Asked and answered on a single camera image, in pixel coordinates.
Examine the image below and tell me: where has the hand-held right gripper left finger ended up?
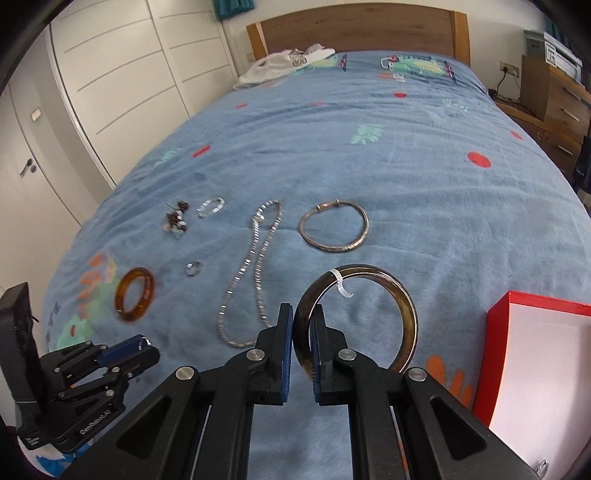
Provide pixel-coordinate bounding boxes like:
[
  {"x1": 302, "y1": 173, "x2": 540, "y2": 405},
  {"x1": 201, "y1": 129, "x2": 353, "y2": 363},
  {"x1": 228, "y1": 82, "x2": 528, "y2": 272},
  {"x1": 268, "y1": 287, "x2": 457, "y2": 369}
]
[{"x1": 60, "y1": 302, "x2": 296, "y2": 480}]

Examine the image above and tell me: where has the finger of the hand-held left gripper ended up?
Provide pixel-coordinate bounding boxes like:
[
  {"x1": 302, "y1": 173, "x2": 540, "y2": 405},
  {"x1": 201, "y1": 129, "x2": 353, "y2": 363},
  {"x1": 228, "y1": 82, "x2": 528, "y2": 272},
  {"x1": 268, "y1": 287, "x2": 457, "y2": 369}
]
[
  {"x1": 44, "y1": 335, "x2": 152, "y2": 370},
  {"x1": 55, "y1": 348, "x2": 161, "y2": 402}
]

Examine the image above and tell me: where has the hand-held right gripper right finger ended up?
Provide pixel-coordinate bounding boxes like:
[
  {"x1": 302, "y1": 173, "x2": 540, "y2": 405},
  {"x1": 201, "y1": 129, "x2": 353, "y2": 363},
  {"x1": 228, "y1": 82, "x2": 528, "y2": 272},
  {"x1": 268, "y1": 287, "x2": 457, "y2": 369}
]
[{"x1": 310, "y1": 305, "x2": 532, "y2": 480}]

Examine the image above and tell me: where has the amber bangle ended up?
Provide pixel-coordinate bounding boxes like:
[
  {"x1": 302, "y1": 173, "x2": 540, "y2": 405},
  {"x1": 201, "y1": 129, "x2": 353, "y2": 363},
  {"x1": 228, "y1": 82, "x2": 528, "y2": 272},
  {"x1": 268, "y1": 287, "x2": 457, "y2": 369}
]
[{"x1": 114, "y1": 267, "x2": 156, "y2": 323}]

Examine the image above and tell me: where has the dark horn bangle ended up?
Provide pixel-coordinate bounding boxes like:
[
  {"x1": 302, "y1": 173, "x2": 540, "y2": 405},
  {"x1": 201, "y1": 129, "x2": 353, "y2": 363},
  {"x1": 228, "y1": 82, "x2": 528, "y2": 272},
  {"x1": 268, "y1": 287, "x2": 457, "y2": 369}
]
[{"x1": 292, "y1": 264, "x2": 419, "y2": 380}]

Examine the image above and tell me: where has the plain silver bangle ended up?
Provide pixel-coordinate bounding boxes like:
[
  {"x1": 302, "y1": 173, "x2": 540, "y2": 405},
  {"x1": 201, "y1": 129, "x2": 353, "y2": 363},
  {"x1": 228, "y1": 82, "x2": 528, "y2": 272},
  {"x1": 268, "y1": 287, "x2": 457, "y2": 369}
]
[{"x1": 298, "y1": 199, "x2": 370, "y2": 254}]

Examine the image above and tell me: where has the silver chain necklace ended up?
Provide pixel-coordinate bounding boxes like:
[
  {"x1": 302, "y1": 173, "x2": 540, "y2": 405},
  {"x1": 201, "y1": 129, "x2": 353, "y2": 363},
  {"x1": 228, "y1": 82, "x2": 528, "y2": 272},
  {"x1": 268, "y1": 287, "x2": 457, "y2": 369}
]
[{"x1": 218, "y1": 199, "x2": 283, "y2": 348}]

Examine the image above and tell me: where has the brown beaded bracelet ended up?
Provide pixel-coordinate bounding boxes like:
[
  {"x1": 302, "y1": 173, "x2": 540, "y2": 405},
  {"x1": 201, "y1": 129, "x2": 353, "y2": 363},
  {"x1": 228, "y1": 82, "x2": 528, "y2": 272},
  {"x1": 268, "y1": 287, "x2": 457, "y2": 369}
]
[{"x1": 161, "y1": 199, "x2": 191, "y2": 238}]

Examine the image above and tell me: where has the twisted silver bracelet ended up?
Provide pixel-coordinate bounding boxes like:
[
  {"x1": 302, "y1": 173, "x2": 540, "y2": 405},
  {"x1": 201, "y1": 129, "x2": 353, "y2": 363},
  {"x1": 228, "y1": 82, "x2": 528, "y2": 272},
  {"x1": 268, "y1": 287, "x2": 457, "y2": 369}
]
[{"x1": 196, "y1": 197, "x2": 225, "y2": 217}]

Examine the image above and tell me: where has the red jewelry box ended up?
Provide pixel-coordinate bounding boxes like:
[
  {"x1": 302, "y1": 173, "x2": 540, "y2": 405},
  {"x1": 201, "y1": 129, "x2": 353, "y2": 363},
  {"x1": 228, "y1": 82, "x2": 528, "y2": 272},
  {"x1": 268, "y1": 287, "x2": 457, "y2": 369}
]
[{"x1": 472, "y1": 290, "x2": 591, "y2": 480}]

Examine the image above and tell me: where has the white door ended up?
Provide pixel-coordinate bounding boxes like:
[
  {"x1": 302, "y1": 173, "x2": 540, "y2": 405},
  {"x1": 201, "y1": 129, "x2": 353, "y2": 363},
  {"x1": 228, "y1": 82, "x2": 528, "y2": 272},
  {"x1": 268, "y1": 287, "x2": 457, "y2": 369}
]
[{"x1": 0, "y1": 83, "x2": 84, "y2": 289}]

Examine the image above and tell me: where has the blue printed blanket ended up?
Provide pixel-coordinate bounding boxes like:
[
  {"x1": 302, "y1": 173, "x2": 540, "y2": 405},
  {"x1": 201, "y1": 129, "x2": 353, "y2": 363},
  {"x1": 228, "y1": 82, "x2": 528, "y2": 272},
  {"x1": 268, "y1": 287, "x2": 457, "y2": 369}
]
[{"x1": 37, "y1": 51, "x2": 591, "y2": 480}]

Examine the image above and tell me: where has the white wardrobe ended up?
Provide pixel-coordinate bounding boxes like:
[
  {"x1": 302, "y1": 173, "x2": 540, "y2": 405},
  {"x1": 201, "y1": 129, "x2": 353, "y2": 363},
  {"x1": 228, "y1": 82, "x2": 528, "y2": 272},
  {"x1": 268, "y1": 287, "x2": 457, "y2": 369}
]
[{"x1": 46, "y1": 0, "x2": 238, "y2": 188}]

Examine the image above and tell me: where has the white garment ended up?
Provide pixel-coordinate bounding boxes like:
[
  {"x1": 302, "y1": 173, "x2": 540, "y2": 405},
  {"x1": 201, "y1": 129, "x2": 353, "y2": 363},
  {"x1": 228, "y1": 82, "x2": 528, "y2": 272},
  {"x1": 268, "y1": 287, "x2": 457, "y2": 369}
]
[{"x1": 233, "y1": 44, "x2": 336, "y2": 90}]

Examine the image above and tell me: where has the low wooden drawer cabinet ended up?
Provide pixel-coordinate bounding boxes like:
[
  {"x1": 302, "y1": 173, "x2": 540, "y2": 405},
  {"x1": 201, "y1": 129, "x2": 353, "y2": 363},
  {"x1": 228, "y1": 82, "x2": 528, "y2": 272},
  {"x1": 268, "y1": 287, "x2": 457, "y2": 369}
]
[{"x1": 496, "y1": 99, "x2": 583, "y2": 176}]

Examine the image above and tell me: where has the dark blue hanging bag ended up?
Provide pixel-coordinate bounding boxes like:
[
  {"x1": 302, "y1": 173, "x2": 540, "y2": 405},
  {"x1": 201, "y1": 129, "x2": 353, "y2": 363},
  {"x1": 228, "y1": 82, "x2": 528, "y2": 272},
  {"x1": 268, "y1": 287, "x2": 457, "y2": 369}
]
[{"x1": 573, "y1": 134, "x2": 591, "y2": 195}]

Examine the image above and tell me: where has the wooden headboard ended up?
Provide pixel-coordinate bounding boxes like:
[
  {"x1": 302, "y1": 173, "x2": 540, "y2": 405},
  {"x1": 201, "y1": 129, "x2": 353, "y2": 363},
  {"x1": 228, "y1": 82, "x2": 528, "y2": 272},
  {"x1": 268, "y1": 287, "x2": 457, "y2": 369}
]
[{"x1": 246, "y1": 7, "x2": 471, "y2": 68}]

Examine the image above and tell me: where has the teal curtain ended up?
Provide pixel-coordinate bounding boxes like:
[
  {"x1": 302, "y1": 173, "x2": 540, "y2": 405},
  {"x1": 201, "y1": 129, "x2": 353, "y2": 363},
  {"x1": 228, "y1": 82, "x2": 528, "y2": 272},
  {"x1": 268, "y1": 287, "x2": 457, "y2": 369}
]
[{"x1": 212, "y1": 0, "x2": 259, "y2": 20}]

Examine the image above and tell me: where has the tall wooden drawer cabinet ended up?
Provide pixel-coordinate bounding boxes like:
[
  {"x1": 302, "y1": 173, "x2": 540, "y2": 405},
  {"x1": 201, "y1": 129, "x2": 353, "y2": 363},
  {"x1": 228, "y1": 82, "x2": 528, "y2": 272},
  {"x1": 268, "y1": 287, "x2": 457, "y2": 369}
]
[{"x1": 521, "y1": 55, "x2": 591, "y2": 144}]

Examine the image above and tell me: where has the white printer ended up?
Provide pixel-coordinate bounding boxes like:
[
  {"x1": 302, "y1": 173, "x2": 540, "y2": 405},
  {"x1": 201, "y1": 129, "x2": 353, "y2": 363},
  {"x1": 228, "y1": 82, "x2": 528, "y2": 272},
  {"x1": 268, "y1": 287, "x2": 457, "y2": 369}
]
[{"x1": 524, "y1": 30, "x2": 583, "y2": 84}]

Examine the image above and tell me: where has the black power cable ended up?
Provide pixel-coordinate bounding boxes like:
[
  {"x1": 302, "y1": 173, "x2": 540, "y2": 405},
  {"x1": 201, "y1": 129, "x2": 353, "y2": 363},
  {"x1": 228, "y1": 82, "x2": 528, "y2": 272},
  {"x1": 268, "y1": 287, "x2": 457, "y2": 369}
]
[{"x1": 487, "y1": 74, "x2": 511, "y2": 101}]

